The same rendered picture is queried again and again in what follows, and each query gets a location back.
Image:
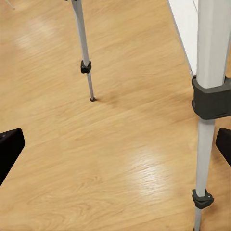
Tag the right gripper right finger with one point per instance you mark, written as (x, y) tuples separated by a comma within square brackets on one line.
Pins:
[(223, 142)]

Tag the camera tripod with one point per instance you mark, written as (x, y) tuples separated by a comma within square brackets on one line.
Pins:
[(204, 31)]

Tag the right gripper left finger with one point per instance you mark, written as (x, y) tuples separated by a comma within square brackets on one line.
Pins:
[(11, 144)]

